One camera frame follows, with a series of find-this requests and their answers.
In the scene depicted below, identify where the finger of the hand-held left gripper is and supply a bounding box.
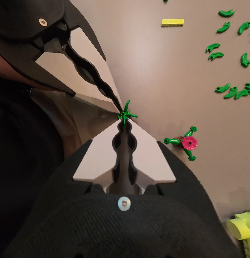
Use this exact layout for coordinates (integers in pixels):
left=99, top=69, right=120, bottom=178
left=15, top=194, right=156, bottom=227
left=35, top=41, right=121, bottom=114
left=65, top=27, right=123, bottom=112

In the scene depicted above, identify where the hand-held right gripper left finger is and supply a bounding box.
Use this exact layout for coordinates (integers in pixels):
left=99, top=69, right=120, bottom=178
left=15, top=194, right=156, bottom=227
left=73, top=119, right=125, bottom=193

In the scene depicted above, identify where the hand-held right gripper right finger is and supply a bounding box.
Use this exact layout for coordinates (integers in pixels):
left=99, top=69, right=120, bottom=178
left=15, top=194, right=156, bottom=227
left=126, top=119, right=177, bottom=195

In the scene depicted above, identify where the toy cactus with pink flower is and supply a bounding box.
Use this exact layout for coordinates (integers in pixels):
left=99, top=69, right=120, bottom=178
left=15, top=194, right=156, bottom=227
left=164, top=126, right=198, bottom=162

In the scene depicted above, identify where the person's left leg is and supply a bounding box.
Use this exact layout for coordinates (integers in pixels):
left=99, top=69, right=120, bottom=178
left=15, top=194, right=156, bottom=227
left=30, top=89, right=83, bottom=157

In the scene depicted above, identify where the yellow flat toy brick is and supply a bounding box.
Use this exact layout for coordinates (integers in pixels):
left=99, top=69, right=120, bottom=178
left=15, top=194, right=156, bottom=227
left=161, top=19, right=185, bottom=27

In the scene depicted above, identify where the scatter of green toy leaves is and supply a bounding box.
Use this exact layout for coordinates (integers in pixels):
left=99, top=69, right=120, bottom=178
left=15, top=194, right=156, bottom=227
left=206, top=9, right=250, bottom=100

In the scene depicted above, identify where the lime green toy figure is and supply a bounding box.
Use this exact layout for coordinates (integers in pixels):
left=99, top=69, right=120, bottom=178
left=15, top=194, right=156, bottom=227
left=226, top=211, right=250, bottom=258

